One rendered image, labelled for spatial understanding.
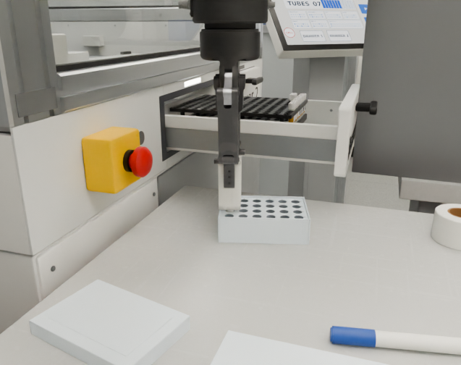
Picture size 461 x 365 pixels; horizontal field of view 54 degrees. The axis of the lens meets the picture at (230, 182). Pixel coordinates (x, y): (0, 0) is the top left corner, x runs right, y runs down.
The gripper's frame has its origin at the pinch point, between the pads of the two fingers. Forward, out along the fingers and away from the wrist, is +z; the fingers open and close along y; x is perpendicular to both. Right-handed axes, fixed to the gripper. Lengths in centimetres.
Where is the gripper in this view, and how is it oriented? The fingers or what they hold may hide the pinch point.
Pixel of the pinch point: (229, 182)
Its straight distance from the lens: 62.1
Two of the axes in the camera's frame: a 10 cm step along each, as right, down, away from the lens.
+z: 0.0, 9.4, 3.3
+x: 10.0, 0.2, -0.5
